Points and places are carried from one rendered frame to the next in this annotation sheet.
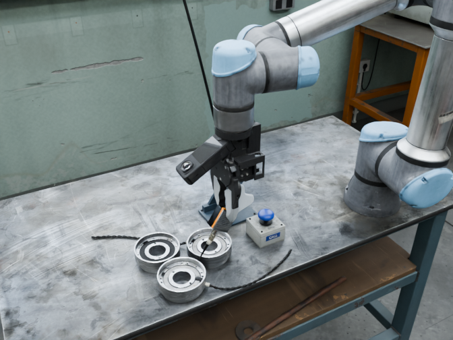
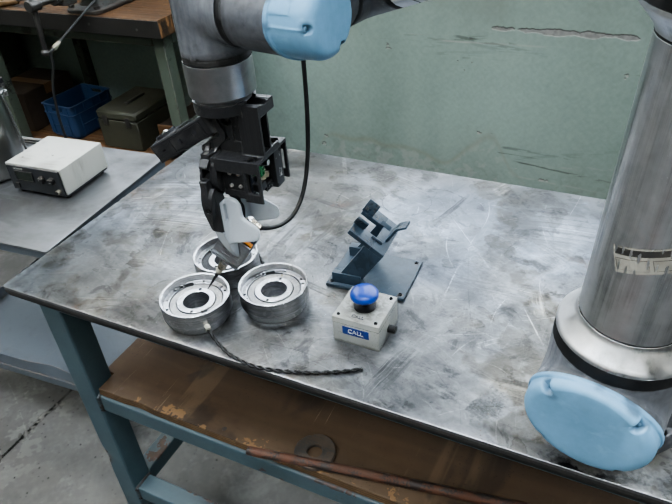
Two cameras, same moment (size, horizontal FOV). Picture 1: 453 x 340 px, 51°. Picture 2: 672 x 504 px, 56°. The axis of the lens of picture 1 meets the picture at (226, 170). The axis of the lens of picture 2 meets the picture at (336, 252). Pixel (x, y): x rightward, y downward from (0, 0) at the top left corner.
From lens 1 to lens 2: 83 cm
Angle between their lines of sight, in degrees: 46
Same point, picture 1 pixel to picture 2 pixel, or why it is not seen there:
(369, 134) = not seen: hidden behind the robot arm
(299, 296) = (433, 473)
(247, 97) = (197, 43)
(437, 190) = (592, 435)
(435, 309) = not seen: outside the picture
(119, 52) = (601, 20)
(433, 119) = (604, 250)
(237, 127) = (193, 94)
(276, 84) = (235, 33)
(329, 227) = (467, 385)
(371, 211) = not seen: hidden behind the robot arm
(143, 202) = (317, 206)
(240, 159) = (222, 155)
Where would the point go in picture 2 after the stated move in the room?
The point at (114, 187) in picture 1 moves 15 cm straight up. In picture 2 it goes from (321, 174) to (314, 105)
